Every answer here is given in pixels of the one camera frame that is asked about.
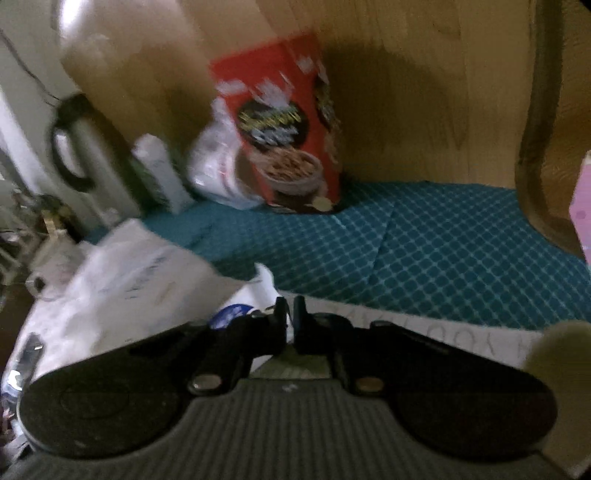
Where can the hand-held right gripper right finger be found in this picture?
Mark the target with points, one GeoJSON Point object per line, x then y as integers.
{"type": "Point", "coordinates": [300, 323]}

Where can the red snack box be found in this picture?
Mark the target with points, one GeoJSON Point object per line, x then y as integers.
{"type": "Point", "coordinates": [277, 106]}

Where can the white tissue pack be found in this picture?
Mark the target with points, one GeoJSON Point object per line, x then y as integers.
{"type": "Point", "coordinates": [129, 295]}

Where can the green and white carton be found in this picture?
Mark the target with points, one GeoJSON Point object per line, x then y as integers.
{"type": "Point", "coordinates": [161, 180]}

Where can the wooden panel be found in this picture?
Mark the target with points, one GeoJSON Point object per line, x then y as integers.
{"type": "Point", "coordinates": [415, 92]}

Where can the stainless steel thermos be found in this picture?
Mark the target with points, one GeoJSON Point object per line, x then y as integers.
{"type": "Point", "coordinates": [108, 175]}

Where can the brown tray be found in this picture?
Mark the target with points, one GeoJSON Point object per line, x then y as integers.
{"type": "Point", "coordinates": [531, 161]}

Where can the teal patterned mat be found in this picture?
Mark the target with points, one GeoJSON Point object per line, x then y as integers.
{"type": "Point", "coordinates": [438, 249]}

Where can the clear plastic bag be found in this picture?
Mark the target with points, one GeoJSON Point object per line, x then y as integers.
{"type": "Point", "coordinates": [212, 170]}

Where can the white printed mug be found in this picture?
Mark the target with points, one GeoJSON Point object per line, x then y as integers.
{"type": "Point", "coordinates": [55, 263]}

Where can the beige zigzag tablecloth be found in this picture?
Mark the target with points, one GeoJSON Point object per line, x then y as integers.
{"type": "Point", "coordinates": [438, 332]}

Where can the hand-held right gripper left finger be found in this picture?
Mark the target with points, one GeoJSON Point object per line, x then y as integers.
{"type": "Point", "coordinates": [280, 316]}

